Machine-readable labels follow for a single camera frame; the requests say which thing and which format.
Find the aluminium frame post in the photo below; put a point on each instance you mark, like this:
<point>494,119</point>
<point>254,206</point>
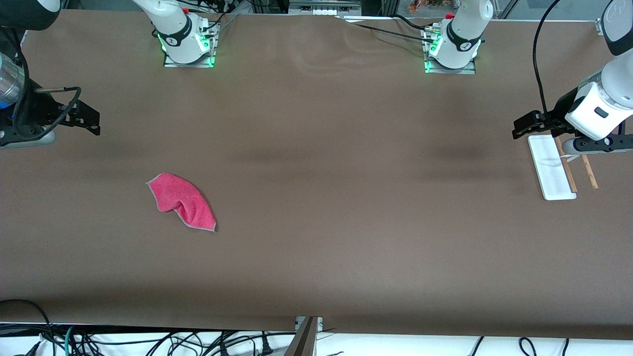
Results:
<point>304,341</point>

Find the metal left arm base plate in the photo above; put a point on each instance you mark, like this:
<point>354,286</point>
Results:
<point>465,71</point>

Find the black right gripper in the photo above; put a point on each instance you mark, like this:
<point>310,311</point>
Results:
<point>43,106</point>

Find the pink and grey towel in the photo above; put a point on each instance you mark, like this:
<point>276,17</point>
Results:
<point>178,198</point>

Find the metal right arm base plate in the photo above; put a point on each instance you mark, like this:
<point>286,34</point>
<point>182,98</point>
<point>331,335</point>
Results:
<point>198,65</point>

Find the aluminium table corner profile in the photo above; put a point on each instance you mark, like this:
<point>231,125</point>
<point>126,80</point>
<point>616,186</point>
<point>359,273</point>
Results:
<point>600,25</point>

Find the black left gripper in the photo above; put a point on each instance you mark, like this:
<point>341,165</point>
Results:
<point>562,110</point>

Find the white power strip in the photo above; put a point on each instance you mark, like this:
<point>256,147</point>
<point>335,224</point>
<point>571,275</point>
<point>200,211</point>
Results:
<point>324,10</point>

